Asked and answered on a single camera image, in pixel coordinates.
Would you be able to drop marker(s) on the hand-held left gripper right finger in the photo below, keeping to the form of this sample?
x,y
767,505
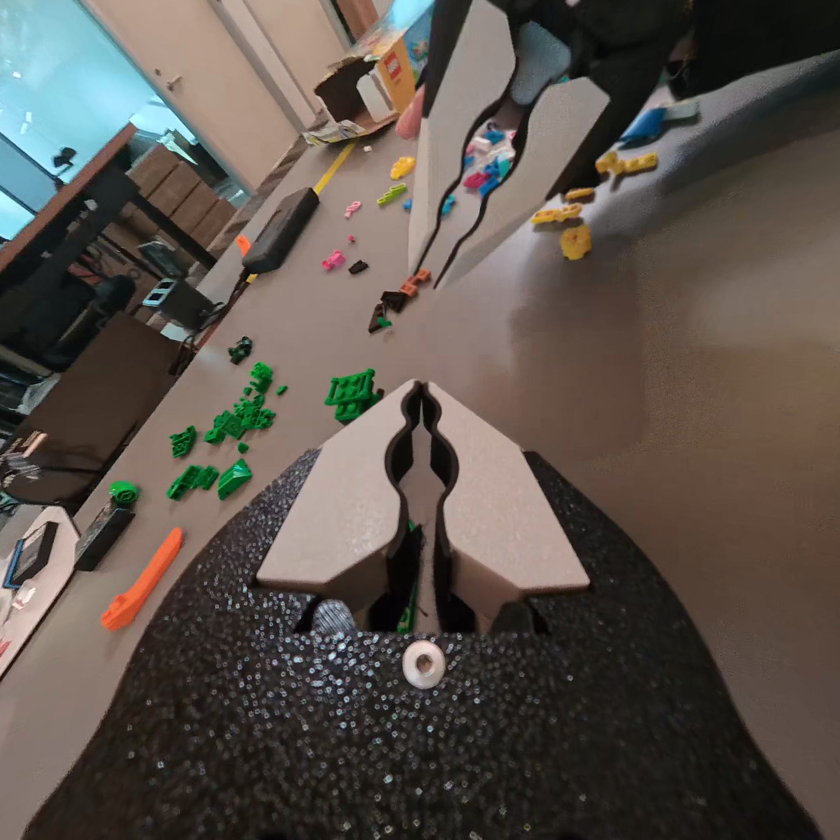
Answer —
x,y
518,525

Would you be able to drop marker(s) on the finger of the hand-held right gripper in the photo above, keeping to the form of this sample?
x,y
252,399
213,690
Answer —
x,y
472,79
558,144

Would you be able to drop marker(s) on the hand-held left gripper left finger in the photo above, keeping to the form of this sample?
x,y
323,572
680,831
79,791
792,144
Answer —
x,y
328,525

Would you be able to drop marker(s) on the green brick tree model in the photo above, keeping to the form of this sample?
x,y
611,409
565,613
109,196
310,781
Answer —
x,y
351,390

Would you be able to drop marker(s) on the brown angled plate brick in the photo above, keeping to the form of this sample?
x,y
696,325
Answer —
x,y
413,281

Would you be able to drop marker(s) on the long wooden-edged office desk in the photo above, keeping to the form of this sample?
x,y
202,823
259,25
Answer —
x,y
65,202

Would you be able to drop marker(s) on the person's right hand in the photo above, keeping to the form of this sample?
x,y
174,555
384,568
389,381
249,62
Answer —
x,y
412,118

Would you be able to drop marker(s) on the pile of yellow bricks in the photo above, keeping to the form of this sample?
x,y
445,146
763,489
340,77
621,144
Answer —
x,y
558,213

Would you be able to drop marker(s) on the colourful toy set box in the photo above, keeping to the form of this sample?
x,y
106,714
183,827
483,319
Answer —
x,y
400,65

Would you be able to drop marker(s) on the pile of mixed colourful bricks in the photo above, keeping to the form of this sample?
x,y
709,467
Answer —
x,y
489,170

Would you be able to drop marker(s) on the blue slope brick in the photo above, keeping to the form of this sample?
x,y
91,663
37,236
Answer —
x,y
646,123

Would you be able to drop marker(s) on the yellow round brick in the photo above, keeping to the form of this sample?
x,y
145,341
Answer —
x,y
576,241

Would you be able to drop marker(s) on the large green curved slope brick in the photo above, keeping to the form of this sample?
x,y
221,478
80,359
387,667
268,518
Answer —
x,y
234,479

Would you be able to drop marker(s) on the yellow curved brick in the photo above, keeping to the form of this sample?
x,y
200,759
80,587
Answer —
x,y
402,168

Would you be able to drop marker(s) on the open cardboard box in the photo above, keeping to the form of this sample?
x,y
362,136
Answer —
x,y
341,92

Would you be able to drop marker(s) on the pile of loose green bricks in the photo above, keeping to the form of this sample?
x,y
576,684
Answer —
x,y
233,423

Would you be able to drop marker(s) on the lime green brick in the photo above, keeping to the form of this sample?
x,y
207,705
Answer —
x,y
392,195

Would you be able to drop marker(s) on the printed paper leaflets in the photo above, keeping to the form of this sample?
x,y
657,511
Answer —
x,y
331,133

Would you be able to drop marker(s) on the yellow tape strip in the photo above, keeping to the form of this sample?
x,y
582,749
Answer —
x,y
334,169

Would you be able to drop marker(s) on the orange brick separator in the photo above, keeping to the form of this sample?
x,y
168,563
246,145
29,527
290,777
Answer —
x,y
141,581
243,245

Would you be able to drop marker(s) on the cluster of dark green bricks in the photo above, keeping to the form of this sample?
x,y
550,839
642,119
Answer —
x,y
241,350

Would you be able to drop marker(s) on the green round brick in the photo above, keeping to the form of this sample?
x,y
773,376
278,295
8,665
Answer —
x,y
123,493

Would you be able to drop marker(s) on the black wedge plate brick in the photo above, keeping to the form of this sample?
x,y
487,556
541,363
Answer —
x,y
379,320
395,300

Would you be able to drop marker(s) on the cluster of small pink bricks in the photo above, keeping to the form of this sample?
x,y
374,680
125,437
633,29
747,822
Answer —
x,y
333,260

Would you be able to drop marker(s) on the black power bank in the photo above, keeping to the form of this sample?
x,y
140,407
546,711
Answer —
x,y
282,223

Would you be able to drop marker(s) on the beige door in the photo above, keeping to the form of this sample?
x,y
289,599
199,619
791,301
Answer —
x,y
216,85

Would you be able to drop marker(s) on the black charger box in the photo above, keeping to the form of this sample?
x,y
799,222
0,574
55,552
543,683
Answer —
x,y
187,305

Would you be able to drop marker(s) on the dark panel board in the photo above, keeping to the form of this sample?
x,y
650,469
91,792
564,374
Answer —
x,y
98,394

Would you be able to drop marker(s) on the small black flat device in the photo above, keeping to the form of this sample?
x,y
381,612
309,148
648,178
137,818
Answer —
x,y
33,554

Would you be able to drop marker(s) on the stack of cardboard boxes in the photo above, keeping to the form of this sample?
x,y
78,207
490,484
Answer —
x,y
177,190

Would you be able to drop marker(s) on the black webcam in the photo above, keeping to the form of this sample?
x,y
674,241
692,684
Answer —
x,y
65,157

